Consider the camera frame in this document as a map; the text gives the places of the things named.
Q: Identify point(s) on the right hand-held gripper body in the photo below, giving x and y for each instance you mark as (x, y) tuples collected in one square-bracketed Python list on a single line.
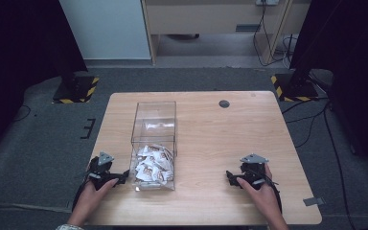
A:
[(253, 172)]

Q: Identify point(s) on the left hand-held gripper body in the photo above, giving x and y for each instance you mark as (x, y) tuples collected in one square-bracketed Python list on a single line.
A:
[(101, 174)]

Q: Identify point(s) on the person's right hand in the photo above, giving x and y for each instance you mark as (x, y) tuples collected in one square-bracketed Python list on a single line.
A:
[(260, 196)]

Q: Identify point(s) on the person's left hand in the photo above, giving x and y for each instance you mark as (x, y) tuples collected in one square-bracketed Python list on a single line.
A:
[(91, 198)]

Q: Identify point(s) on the pile of white packets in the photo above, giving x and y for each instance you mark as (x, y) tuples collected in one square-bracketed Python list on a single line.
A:
[(153, 166)]

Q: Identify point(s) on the black floor tape mark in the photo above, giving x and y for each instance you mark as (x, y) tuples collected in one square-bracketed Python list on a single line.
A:
[(88, 128)]

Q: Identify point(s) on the clear acrylic box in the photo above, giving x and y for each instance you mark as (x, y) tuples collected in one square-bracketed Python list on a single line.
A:
[(155, 134)]

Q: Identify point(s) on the light sleeve cuff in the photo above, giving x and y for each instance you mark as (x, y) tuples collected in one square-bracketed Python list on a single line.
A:
[(69, 227)]

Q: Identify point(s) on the grey tape strip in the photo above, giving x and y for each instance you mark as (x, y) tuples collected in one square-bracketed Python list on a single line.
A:
[(314, 201)]

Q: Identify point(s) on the round dark table grommet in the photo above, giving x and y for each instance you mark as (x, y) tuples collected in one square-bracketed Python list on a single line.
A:
[(224, 103)]

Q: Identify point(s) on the black stand with striped base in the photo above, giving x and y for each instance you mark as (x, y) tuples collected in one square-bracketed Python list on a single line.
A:
[(76, 89), (295, 86)]

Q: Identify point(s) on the black curtain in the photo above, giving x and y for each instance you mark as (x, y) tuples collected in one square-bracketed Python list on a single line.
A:
[(22, 57), (348, 64)]

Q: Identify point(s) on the light wooden desk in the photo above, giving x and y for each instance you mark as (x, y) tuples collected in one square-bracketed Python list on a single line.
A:
[(214, 19)]

